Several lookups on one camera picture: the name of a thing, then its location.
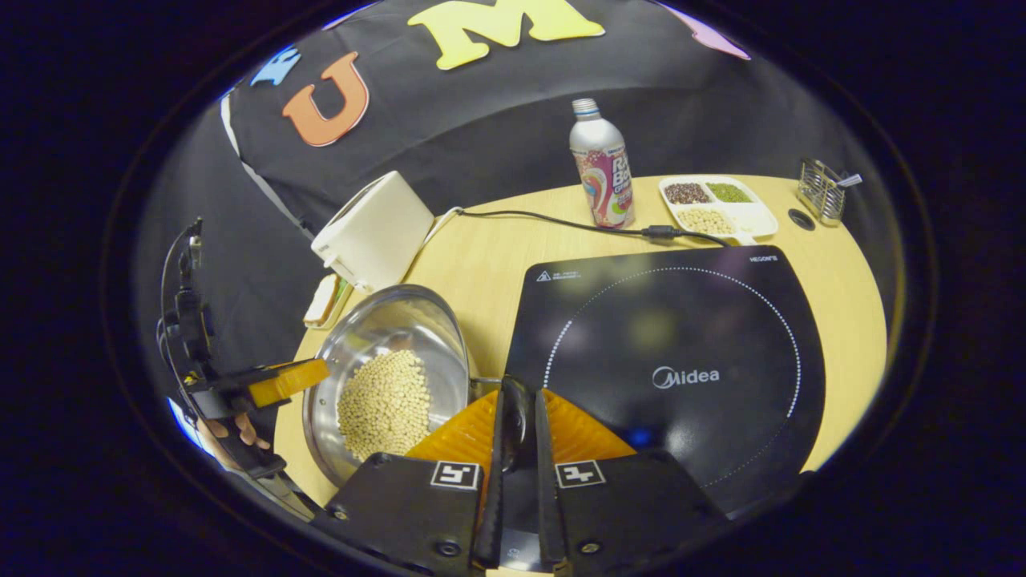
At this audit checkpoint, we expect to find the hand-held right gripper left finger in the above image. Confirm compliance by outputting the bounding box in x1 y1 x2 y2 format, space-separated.
325 381 504 575

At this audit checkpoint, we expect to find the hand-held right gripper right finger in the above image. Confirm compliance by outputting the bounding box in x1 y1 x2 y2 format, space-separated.
533 388 732 575

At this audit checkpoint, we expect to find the steel pot with black handles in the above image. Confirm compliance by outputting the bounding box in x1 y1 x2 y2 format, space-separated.
303 284 531 491

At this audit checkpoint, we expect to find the black induction cooktop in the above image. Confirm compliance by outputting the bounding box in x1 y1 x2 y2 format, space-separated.
501 244 827 515

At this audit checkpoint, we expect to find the toast sandwich with lettuce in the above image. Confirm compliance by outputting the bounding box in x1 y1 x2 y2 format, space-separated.
305 274 341 325

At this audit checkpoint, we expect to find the white rectangular sandwich plate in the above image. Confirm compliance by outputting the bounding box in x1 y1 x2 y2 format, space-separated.
303 272 354 331

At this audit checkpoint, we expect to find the heap of soybeans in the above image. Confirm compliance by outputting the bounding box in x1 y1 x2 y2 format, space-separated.
337 349 434 462

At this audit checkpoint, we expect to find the white toaster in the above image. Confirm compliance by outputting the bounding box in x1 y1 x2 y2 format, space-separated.
311 171 435 293

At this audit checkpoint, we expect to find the printed aluminium drink bottle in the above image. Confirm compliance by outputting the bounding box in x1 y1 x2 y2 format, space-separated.
569 98 636 230

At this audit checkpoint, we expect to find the white divided bean dish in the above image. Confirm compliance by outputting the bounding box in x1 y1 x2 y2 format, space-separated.
659 175 779 246

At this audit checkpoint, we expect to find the white toaster cable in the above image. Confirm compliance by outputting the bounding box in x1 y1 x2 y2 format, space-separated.
421 206 466 251

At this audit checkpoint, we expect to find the black cooktop power cable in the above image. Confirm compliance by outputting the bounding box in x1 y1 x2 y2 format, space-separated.
457 208 732 247

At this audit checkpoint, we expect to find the wire utensil holder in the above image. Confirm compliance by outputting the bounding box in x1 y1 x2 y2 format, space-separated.
797 158 847 228

